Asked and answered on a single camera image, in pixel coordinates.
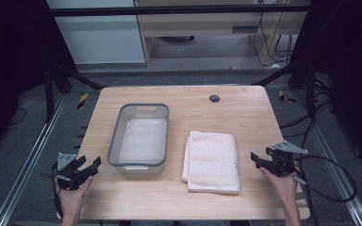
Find black horizontal frame bar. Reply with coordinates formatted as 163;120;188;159
49;4;313;18

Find aluminium floor rail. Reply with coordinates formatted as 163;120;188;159
293;89;362;226
0;93;68;226

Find black floor cables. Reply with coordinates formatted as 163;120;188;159
278;74;337;149

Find folded white towel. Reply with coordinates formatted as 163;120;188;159
181;130;242;195

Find black yellow striped tape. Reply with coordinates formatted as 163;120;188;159
277;89;297;105
76;92;90;110

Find black looped gripper cable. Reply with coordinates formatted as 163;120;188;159
292;154;358;226

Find grey rimmed plastic basin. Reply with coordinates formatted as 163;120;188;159
107;103;171;175

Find person's left hand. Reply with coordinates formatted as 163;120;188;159
54;174;94;218

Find person's right hand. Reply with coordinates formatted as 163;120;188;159
258;166;301;205

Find light wooden desk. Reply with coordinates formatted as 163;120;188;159
133;0;311;68

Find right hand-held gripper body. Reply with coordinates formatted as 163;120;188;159
263;140;309;177

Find white cabinet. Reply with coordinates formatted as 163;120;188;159
46;0;147;66

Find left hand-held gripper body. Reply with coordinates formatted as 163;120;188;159
51;152;91;191

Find black hanging cables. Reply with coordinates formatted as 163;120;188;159
252;10;295;68

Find black metal stand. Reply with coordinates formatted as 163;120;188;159
43;62;107;124
252;61;317;121

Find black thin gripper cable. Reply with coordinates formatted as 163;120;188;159
52;186;64;220

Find dark curtain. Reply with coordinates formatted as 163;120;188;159
0;0;78;158
288;0;362;177

